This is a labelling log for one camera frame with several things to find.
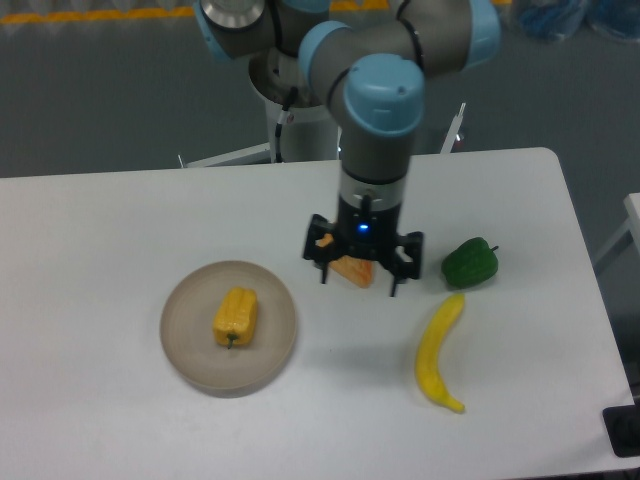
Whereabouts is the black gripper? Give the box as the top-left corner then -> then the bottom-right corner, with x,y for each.
302,198 -> 424,297

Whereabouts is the yellow bell pepper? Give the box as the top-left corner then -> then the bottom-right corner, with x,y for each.
212,286 -> 258,349

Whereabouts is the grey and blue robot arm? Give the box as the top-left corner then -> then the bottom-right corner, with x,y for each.
193,1 -> 501,284

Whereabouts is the green bell pepper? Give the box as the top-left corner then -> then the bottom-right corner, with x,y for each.
441,237 -> 499,289

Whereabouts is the beige round plate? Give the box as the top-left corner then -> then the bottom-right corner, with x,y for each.
160,261 -> 297,397

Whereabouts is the yellow banana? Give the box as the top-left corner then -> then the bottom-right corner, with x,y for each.
414,294 -> 465,414

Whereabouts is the white furniture edge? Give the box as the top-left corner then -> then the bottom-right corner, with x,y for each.
592,192 -> 639,276

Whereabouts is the blue plastic bag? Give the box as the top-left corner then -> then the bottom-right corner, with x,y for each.
510,0 -> 639,43

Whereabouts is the black device at table edge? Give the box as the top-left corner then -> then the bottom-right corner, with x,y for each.
602,404 -> 639,458

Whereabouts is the white frame strut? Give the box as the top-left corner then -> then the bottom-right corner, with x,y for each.
440,102 -> 466,154

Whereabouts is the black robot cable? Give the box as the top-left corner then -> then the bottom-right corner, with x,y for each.
273,85 -> 300,164

